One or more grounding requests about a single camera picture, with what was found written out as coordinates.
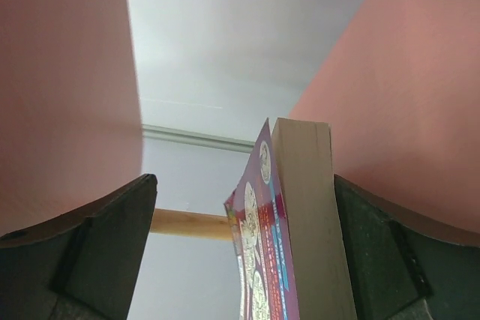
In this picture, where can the pink three-tier shelf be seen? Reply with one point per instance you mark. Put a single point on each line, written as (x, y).
(397, 80)

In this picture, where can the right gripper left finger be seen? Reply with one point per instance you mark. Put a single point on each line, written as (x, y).
(82, 264)

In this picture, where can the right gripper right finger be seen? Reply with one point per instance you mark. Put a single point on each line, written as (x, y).
(404, 265)

